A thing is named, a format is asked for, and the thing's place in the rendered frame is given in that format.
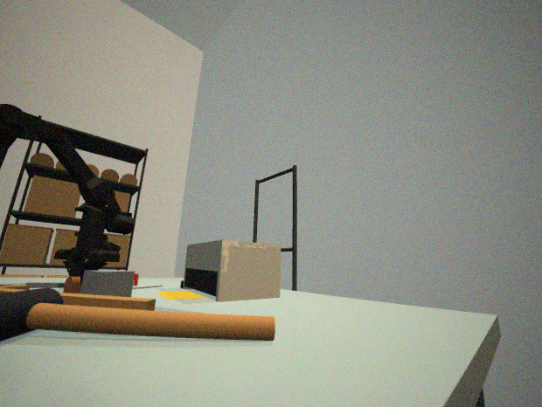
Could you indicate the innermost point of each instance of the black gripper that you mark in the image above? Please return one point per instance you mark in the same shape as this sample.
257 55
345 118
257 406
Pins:
88 247

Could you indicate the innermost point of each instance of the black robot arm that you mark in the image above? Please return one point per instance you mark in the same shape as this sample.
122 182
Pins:
14 123

